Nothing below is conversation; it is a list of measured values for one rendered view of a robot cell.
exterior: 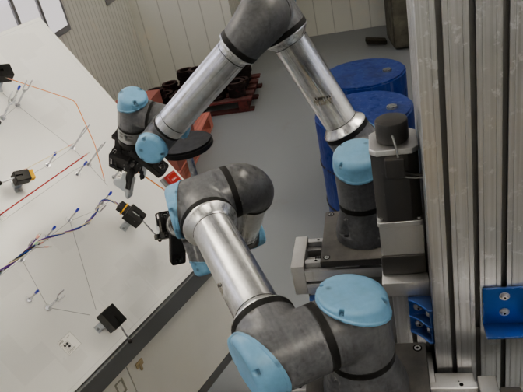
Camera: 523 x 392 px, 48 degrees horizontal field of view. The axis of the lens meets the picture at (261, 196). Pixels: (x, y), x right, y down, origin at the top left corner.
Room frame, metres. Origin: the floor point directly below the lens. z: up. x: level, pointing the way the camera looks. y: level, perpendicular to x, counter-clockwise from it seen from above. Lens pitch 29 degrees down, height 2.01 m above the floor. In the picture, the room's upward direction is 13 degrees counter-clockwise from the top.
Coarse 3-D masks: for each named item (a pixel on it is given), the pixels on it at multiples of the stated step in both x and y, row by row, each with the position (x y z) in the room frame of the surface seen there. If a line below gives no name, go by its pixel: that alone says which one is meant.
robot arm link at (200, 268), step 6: (186, 240) 1.35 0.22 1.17; (186, 246) 1.35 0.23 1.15; (192, 246) 1.34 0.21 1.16; (186, 252) 1.35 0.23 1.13; (192, 252) 1.33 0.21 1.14; (198, 252) 1.33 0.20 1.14; (192, 258) 1.33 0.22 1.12; (198, 258) 1.32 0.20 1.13; (192, 264) 1.33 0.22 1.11; (198, 264) 1.31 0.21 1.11; (204, 264) 1.31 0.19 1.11; (198, 270) 1.31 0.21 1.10; (204, 270) 1.30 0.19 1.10; (198, 276) 1.32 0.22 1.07
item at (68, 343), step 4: (68, 332) 1.33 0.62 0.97; (64, 336) 1.31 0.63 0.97; (68, 336) 1.32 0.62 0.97; (72, 336) 1.32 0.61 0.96; (60, 340) 1.30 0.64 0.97; (64, 340) 1.31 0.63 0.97; (68, 340) 1.31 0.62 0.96; (72, 340) 1.31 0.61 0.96; (76, 340) 1.32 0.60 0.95; (60, 344) 1.29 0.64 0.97; (64, 344) 1.30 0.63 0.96; (68, 344) 1.30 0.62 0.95; (72, 344) 1.30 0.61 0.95; (76, 344) 1.31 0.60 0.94; (80, 344) 1.31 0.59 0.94; (64, 348) 1.29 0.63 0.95; (68, 348) 1.29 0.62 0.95; (72, 348) 1.29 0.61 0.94; (76, 348) 1.30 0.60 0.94; (68, 352) 1.28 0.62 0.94; (72, 352) 1.29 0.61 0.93
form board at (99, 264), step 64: (0, 64) 1.96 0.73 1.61; (64, 64) 2.08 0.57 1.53; (0, 128) 1.77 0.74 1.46; (64, 128) 1.87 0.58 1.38; (0, 192) 1.59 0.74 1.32; (64, 192) 1.68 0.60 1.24; (0, 256) 1.44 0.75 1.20; (64, 256) 1.51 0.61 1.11; (128, 256) 1.59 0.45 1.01; (0, 320) 1.29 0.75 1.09; (64, 320) 1.35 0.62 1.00; (128, 320) 1.42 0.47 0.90; (0, 384) 1.16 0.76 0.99; (64, 384) 1.21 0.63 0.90
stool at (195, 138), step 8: (192, 136) 3.34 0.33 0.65; (200, 136) 3.31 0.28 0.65; (208, 136) 3.28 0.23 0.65; (176, 144) 3.27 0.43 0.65; (184, 144) 3.24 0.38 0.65; (192, 144) 3.22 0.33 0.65; (200, 144) 3.19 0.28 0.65; (208, 144) 3.20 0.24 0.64; (168, 152) 3.17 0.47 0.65; (176, 152) 3.15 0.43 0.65; (184, 152) 3.13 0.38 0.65; (192, 152) 3.12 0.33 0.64; (200, 152) 3.14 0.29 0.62; (176, 160) 3.14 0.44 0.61; (192, 160) 3.27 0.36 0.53; (192, 168) 3.26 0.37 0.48; (192, 176) 3.26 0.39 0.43
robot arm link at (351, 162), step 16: (352, 144) 1.25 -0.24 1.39; (368, 144) 1.23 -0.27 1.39; (336, 160) 1.21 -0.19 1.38; (352, 160) 1.19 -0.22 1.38; (368, 160) 1.17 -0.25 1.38; (336, 176) 1.20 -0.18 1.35; (352, 176) 1.17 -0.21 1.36; (368, 176) 1.16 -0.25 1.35; (352, 192) 1.17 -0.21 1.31; (368, 192) 1.16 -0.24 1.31; (352, 208) 1.17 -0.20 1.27; (368, 208) 1.16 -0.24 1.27
